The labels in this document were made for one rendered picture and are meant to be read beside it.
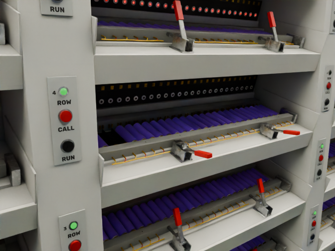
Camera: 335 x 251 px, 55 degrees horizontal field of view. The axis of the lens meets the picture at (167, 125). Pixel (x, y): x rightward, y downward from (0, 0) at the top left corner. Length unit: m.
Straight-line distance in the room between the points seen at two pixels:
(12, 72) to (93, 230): 0.26
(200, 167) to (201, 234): 0.18
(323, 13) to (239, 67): 0.32
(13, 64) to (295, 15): 0.72
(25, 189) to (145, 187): 0.19
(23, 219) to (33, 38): 0.24
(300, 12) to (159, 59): 0.51
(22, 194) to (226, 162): 0.39
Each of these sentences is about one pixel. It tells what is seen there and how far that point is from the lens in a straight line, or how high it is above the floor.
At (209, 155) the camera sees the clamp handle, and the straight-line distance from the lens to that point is 0.56.
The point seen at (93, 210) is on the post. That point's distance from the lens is 0.52.
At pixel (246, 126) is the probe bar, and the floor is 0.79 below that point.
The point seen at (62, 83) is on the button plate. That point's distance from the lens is 0.46.
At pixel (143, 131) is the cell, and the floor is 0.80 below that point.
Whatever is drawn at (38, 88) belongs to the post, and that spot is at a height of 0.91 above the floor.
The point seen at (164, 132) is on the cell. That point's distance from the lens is 0.66.
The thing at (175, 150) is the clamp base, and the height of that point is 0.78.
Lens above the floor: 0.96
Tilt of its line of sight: 13 degrees down
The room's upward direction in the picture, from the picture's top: straight up
